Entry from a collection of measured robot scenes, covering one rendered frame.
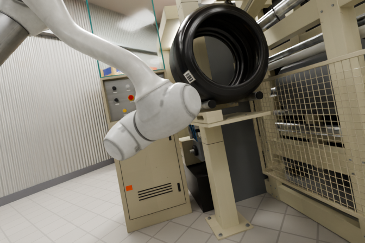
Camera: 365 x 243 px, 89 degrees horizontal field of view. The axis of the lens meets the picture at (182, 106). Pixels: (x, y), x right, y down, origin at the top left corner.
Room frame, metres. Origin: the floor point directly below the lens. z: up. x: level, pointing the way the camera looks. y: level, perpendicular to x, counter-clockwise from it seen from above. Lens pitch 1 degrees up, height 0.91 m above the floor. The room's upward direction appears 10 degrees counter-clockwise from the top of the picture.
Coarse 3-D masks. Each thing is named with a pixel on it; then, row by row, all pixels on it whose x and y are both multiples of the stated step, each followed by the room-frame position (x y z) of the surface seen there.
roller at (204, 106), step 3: (201, 102) 1.09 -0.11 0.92; (204, 102) 1.01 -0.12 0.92; (207, 102) 0.95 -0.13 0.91; (210, 102) 0.94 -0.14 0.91; (213, 102) 0.95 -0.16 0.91; (204, 105) 1.00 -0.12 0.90; (207, 105) 0.95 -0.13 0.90; (210, 105) 0.94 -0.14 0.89; (213, 105) 0.95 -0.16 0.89; (201, 108) 1.08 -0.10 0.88; (204, 108) 1.03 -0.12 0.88; (207, 108) 1.00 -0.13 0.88
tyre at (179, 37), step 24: (192, 24) 0.93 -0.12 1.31; (216, 24) 1.21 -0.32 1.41; (240, 24) 1.14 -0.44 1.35; (192, 48) 0.92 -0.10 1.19; (240, 48) 1.26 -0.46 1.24; (264, 48) 1.01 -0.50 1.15; (192, 72) 0.92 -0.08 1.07; (240, 72) 1.27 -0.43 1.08; (264, 72) 1.01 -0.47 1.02; (216, 96) 0.96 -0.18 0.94; (240, 96) 0.99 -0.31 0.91
